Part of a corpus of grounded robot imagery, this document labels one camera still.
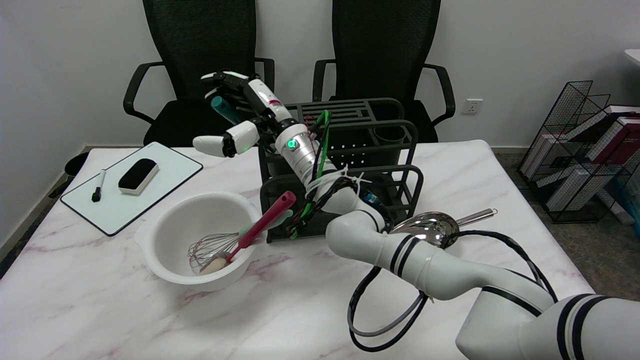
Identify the dark red book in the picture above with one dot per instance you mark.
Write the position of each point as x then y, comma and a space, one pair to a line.
617, 142

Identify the white plastic mixing bowl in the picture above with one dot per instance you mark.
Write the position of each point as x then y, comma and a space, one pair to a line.
170, 235

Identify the small white whiteboard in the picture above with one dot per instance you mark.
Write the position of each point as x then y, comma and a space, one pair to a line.
165, 167

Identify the dark green dish rack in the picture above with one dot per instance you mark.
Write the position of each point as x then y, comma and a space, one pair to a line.
405, 195

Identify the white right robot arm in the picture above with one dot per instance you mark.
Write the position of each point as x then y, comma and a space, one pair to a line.
425, 260

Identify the black mesh office chair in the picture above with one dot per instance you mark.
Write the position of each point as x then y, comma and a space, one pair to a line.
205, 45
385, 45

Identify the black round floor object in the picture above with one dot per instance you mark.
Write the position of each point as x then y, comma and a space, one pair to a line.
76, 164

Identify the black and white eraser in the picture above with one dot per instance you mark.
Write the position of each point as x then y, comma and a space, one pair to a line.
137, 175

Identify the white book box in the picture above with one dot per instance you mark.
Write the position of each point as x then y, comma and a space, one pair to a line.
575, 187

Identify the white table corner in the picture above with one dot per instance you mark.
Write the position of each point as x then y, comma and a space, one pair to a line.
634, 56

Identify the black whiteboard marker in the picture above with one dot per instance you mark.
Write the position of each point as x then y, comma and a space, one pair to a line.
98, 187

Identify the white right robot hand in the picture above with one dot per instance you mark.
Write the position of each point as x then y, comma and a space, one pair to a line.
265, 100

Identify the shiny steel scoop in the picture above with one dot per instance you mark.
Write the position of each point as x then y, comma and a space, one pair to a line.
430, 225

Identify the white wall socket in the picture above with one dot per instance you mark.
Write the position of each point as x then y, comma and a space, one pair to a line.
471, 106

